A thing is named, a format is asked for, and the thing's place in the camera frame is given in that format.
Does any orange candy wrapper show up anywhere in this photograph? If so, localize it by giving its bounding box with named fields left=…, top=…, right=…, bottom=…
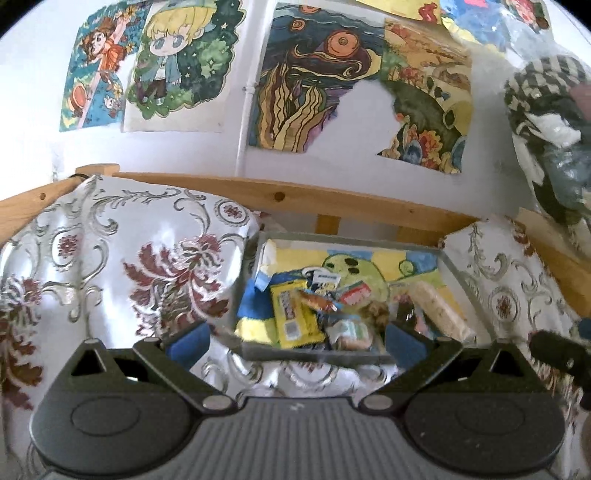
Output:
left=298, top=288, right=339, bottom=313

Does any brown cookie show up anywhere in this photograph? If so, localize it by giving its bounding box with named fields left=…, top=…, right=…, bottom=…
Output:
left=364, top=301, right=392, bottom=329

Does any yellow wall poster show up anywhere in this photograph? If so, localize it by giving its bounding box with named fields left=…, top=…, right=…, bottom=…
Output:
left=355, top=0, right=444, bottom=24

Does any pale green snack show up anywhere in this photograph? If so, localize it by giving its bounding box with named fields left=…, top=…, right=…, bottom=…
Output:
left=324, top=318, right=376, bottom=352

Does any yellow snack packet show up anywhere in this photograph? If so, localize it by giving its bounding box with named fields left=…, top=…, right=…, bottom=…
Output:
left=269, top=278, right=327, bottom=350

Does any wall poster with blond figure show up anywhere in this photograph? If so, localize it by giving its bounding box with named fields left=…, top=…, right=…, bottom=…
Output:
left=122, top=0, right=245, bottom=134

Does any small floral pillow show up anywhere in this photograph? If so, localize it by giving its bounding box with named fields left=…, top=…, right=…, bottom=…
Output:
left=438, top=216, right=591, bottom=416

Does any wall poster with orange-haired figure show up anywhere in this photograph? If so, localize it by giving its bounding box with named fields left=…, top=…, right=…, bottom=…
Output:
left=59, top=2, right=153, bottom=132

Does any red white snack packet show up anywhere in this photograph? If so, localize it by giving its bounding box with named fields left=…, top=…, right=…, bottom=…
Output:
left=338, top=281, right=373, bottom=306

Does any grey tray with painted picture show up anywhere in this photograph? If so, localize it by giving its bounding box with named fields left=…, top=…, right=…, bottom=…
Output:
left=228, top=231, right=497, bottom=365

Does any large floral pillow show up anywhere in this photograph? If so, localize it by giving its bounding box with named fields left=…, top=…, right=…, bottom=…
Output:
left=0, top=175, right=262, bottom=416

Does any dark chocolate packet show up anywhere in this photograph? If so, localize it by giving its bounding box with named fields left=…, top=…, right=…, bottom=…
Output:
left=394, top=295, right=432, bottom=334

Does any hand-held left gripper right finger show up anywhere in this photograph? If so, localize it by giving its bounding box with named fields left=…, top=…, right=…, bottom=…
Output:
left=362, top=320, right=542, bottom=413

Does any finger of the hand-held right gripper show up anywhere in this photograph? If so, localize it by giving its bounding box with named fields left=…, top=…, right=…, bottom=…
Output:
left=529, top=329, right=591, bottom=384

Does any colourful wall poster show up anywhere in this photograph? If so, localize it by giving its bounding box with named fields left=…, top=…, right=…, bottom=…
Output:
left=438, top=0, right=555, bottom=51

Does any white wall pipe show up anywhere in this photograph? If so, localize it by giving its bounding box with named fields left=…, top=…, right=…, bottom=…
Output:
left=233, top=0, right=263, bottom=179

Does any wall poster with landscape painting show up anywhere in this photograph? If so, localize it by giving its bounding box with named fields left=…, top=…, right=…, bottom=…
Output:
left=376, top=18, right=474, bottom=175

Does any wall poster with swirl painting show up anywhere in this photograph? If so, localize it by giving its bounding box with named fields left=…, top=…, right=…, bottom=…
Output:
left=247, top=2, right=389, bottom=153

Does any blue white snack packet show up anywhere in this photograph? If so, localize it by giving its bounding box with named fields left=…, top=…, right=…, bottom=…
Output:
left=305, top=270, right=343, bottom=294

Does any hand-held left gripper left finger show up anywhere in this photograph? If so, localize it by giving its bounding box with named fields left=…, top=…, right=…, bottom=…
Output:
left=62, top=319, right=236, bottom=415

